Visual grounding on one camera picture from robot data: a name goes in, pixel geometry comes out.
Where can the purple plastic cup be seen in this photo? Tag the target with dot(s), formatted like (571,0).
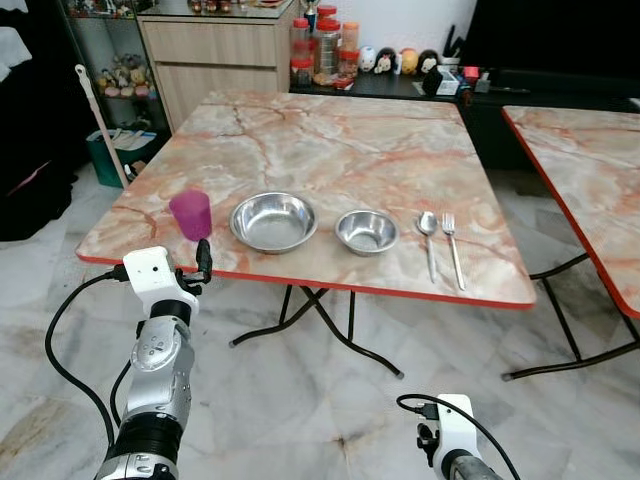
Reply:
(190,212)

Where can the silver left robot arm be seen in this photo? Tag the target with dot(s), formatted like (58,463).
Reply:
(160,370)

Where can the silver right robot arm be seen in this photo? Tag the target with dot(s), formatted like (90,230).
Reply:
(468,468)

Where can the large steel bowl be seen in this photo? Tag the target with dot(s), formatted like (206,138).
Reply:
(273,222)

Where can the green box with papers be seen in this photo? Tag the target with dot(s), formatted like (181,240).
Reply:
(105,160)

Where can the small steel bowl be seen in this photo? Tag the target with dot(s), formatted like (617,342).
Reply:
(366,231)

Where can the marble folding table with tableware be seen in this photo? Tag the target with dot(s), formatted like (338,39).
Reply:
(340,150)

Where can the plush toys in shelf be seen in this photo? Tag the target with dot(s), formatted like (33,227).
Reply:
(127,78)

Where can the steel fork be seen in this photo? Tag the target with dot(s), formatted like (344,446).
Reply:
(452,245)

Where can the beige wooden drawer cabinet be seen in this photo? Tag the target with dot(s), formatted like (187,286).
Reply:
(215,60)

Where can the dark hanging clothes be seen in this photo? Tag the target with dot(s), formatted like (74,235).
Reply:
(35,140)

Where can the steel spoon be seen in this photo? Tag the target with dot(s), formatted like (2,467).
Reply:
(427,224)

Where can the empty marble folding table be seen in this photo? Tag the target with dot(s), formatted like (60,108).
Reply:
(590,170)

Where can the slim red-lid jar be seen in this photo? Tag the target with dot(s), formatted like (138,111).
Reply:
(300,40)

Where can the tall red-lid clear jar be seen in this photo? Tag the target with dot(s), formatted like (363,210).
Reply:
(327,50)

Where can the glass display shelf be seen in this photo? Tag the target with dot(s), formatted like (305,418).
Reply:
(90,40)

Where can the white plush figurine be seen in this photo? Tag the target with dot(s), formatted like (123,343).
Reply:
(367,60)

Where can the orange plastic jar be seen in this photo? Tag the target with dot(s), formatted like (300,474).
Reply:
(349,37)

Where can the black plush figurine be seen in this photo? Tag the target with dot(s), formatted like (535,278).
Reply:
(429,63)
(386,61)

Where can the yellow plush figurine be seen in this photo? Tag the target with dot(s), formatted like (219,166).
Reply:
(409,62)

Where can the small white box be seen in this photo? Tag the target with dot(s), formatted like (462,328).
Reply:
(455,82)

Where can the black television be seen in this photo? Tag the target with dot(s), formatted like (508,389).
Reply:
(550,35)

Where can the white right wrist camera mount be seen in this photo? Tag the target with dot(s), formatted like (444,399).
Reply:
(455,425)

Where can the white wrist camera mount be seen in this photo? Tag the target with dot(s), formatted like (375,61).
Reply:
(152,272)
(455,425)

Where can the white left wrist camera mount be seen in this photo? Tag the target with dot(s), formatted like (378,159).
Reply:
(152,272)

